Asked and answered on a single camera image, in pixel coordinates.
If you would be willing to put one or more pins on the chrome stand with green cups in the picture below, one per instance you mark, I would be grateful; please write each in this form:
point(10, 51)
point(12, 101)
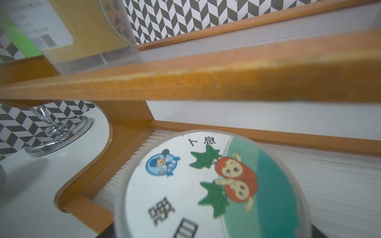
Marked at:
point(61, 134)

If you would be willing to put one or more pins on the seed container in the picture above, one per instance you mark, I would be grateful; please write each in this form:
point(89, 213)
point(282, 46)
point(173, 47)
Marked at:
point(76, 36)

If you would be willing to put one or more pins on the orange three-tier wooden shelf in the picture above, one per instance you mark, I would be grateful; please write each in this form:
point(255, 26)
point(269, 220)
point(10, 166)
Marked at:
point(304, 83)

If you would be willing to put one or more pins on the tall red illustrated-lid container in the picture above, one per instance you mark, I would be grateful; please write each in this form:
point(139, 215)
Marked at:
point(210, 184)

